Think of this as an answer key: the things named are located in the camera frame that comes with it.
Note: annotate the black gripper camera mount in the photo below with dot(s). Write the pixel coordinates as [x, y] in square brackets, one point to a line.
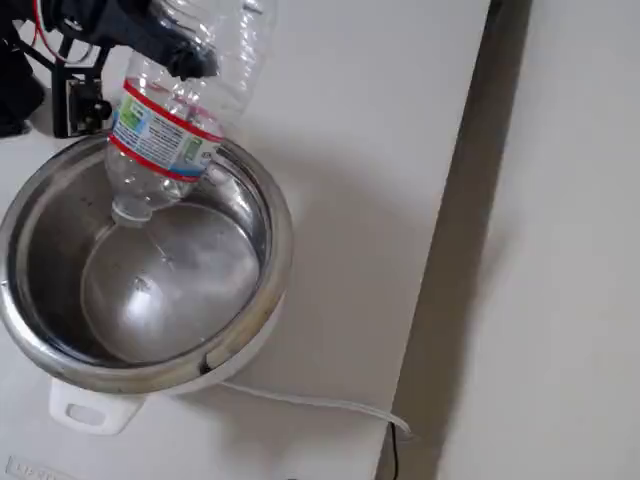
[65, 115]

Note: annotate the steel inner cooking pot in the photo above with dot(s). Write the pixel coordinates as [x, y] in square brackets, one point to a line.
[175, 300]

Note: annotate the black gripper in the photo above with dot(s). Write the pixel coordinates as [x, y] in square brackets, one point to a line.
[192, 61]

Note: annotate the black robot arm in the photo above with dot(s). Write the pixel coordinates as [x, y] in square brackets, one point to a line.
[12, 75]

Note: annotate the white rice cooker body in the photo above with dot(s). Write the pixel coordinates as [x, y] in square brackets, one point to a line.
[125, 405]

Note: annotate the clear plastic water bottle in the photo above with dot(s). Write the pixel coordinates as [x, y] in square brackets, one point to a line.
[165, 135]

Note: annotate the white power strip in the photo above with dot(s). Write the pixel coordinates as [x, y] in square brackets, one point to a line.
[30, 470]

